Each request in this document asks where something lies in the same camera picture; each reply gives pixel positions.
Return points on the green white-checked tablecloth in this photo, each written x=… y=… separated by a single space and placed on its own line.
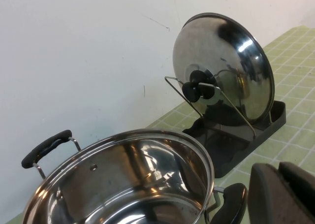
x=295 y=86

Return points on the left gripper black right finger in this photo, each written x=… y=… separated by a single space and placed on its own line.
x=302 y=192

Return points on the steel pot lid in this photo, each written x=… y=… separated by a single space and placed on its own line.
x=201 y=41

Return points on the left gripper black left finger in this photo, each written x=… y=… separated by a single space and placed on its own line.
x=265 y=199

